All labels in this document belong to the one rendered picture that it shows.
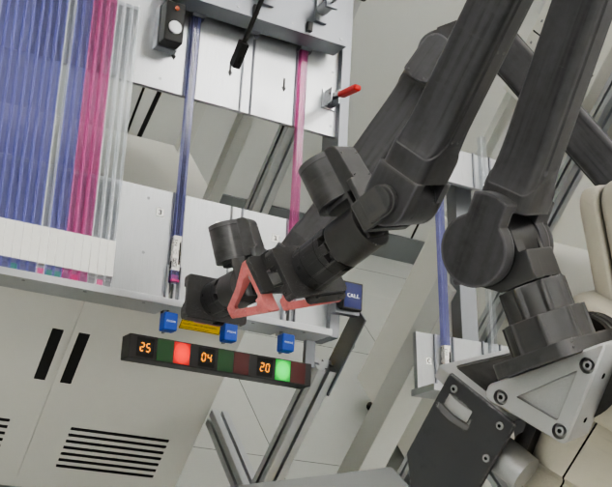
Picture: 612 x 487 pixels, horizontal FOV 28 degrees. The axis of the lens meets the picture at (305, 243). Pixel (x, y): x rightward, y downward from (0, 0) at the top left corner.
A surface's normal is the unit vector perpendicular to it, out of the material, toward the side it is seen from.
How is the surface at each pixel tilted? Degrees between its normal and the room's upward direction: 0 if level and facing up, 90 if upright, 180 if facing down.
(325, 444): 0
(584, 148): 76
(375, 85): 90
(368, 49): 90
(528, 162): 84
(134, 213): 45
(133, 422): 90
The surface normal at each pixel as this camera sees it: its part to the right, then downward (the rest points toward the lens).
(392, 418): 0.37, 0.51
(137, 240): 0.50, -0.24
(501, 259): -0.63, 0.05
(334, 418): 0.39, -0.84
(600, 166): -0.39, -0.08
